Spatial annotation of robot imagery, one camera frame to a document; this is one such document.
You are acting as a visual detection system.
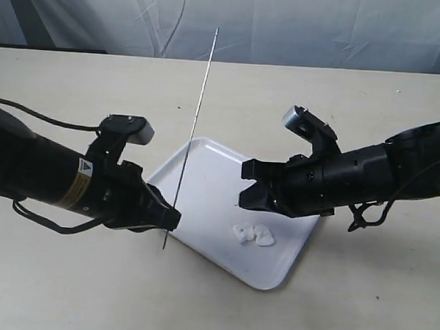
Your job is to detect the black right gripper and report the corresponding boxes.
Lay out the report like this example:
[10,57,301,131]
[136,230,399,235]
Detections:
[238,145,389,217]

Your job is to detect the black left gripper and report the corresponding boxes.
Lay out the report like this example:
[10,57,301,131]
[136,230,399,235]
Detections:
[78,160,181,232]

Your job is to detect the thin metal skewer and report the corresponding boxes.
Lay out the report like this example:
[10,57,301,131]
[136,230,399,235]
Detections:
[161,25,220,253]

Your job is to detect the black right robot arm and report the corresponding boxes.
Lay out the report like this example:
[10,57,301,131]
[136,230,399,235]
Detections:
[238,105,440,228]

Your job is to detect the white plastic tray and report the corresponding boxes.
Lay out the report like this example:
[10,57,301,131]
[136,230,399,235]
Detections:
[148,137,320,290]

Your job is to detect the white backdrop curtain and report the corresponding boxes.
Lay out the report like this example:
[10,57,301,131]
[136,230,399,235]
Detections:
[0,0,440,74]

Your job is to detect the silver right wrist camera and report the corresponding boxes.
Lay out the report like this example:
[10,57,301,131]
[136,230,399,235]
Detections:
[283,105,341,158]

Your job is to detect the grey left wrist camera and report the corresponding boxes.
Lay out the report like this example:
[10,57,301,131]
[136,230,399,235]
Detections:
[98,114,155,146]

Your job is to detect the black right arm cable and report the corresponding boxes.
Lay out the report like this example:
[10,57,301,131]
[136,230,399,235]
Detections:
[346,135,440,239]

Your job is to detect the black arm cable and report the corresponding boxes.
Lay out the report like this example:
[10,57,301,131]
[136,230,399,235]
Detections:
[0,97,113,238]
[346,135,440,239]

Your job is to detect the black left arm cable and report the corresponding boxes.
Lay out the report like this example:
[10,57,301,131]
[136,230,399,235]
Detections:
[0,97,113,238]

